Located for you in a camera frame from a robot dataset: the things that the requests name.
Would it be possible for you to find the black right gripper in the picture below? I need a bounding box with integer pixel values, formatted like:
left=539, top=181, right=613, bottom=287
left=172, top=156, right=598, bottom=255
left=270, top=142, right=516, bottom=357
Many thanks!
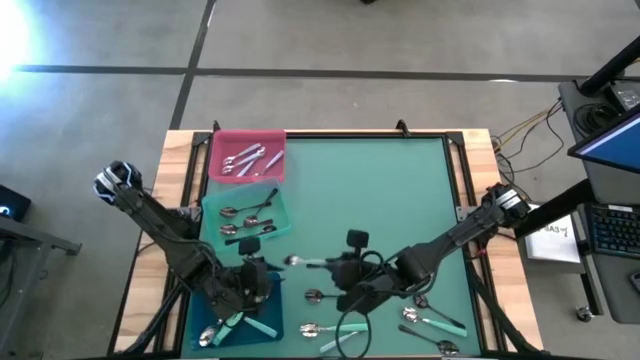
left=306, top=253, right=386, bottom=301

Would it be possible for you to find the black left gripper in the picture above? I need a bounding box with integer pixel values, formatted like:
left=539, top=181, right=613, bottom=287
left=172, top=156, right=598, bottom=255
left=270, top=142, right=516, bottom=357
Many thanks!
left=234, top=257, right=284, bottom=315

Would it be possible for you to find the teal handled spoon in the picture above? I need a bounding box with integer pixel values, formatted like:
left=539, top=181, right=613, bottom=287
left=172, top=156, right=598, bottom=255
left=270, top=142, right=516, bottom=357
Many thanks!
left=243, top=315, right=279, bottom=339
left=298, top=321, right=370, bottom=338
left=401, top=306, right=469, bottom=338
left=198, top=311, right=245, bottom=349

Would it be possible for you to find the translucent green plastic bin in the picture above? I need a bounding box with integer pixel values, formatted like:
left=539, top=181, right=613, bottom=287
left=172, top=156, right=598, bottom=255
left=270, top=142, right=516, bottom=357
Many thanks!
left=200, top=178, right=293, bottom=254

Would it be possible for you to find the pink plastic bin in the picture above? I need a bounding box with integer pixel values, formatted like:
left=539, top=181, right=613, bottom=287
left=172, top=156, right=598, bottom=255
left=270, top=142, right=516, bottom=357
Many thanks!
left=207, top=129, right=288, bottom=185

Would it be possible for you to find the dark teal plastic bin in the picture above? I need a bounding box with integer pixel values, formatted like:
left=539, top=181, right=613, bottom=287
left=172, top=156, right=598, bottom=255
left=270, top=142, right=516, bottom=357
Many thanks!
left=188, top=272, right=285, bottom=351

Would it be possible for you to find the black support strut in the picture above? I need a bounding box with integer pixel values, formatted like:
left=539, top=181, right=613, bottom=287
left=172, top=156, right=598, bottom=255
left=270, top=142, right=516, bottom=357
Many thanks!
left=113, top=269, right=196, bottom=357
left=467, top=269, right=554, bottom=357

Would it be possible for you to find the white paper sheet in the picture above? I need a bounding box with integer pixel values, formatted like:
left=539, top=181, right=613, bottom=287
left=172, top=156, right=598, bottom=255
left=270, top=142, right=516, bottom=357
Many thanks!
left=523, top=214, right=582, bottom=265

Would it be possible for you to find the grey stand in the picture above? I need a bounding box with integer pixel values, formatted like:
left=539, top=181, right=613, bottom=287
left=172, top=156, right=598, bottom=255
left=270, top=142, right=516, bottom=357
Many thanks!
left=0, top=214, right=84, bottom=321

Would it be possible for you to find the black device blue light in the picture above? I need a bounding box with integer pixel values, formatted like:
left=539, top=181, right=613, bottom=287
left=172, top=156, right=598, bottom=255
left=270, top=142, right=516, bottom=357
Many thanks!
left=0, top=184, right=32, bottom=223

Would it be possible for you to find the black equipment cart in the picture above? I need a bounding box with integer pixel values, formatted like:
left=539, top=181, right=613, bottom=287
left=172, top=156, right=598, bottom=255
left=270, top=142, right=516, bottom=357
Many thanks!
left=557, top=78, right=640, bottom=325

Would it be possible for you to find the black keyboard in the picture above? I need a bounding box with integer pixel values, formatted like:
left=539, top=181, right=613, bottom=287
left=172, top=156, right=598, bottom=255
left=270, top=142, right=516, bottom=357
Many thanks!
left=589, top=203, right=640, bottom=260

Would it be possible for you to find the computer monitor blue screen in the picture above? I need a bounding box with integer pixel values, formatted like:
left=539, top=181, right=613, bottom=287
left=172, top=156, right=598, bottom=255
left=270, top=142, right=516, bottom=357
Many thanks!
left=568, top=107, right=640, bottom=175

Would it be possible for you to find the black power box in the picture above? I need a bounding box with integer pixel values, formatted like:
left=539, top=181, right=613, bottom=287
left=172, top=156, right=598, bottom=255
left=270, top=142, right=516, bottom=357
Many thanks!
left=606, top=81, right=640, bottom=112

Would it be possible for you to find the black pole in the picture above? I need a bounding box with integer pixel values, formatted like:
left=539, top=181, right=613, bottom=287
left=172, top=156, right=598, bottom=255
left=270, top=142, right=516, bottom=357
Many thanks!
left=578, top=34, right=640, bottom=97

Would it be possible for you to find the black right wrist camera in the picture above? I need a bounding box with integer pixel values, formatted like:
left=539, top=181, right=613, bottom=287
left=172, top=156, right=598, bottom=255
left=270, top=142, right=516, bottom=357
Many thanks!
left=345, top=229, right=370, bottom=250

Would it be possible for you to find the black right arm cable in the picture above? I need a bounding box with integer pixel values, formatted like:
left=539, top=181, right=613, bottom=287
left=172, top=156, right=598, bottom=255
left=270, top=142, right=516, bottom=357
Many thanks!
left=333, top=294, right=373, bottom=359

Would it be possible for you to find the black table frame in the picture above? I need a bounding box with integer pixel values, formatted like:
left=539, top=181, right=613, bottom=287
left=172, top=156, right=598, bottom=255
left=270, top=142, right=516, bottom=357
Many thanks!
left=152, top=130, right=501, bottom=359

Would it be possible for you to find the yellow cable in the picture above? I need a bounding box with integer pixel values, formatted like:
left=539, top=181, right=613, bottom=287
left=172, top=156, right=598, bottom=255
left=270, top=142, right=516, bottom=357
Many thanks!
left=493, top=108, right=550, bottom=145

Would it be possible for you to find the black floor cable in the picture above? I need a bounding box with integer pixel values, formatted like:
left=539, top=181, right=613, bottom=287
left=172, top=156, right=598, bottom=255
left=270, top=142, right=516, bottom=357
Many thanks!
left=498, top=98, right=567, bottom=177

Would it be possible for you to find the coiled black cable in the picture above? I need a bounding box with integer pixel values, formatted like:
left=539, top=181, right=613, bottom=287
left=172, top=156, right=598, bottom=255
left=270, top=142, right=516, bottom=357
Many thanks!
left=572, top=102, right=610, bottom=135

